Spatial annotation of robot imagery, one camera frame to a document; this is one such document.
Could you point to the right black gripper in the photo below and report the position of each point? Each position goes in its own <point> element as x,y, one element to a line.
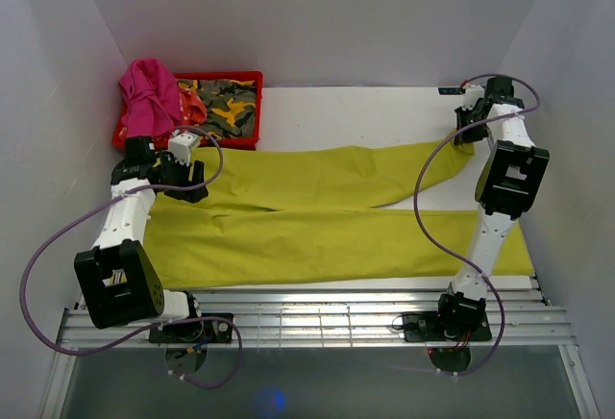
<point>468,136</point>

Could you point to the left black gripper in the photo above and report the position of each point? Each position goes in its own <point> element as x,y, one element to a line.
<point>167,160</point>

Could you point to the yellow-green trousers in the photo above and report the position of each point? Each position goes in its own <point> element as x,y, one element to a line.
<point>312,217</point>

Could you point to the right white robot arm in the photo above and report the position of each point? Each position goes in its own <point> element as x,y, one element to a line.
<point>506,189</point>

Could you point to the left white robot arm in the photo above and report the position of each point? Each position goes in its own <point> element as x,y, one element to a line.
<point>118,281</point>

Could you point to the blue table label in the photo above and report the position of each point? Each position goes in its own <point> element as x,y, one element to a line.
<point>450,90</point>

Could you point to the red plastic bin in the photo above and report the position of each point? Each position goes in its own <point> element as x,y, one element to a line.
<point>241,143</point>

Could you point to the orange patterned garment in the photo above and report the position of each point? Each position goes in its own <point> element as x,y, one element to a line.
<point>184,107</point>

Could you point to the camouflage garment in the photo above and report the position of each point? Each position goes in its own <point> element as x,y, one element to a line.
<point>231,106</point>

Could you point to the pink garment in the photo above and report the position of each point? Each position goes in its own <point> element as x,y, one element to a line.
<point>151,95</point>

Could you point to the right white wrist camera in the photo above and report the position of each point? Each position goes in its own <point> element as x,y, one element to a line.
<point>471,94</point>

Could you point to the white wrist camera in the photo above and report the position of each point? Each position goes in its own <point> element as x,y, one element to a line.
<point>471,94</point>
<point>181,147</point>

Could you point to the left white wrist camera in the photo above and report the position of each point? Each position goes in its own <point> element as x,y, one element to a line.
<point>181,147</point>

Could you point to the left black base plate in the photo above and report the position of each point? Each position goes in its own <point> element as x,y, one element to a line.
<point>215,330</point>

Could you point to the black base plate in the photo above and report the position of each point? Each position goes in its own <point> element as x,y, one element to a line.
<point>215,330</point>
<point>429,326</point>

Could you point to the aluminium rail frame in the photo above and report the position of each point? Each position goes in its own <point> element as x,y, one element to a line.
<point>339,313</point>

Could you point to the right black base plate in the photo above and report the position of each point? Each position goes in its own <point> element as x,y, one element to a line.
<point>429,326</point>

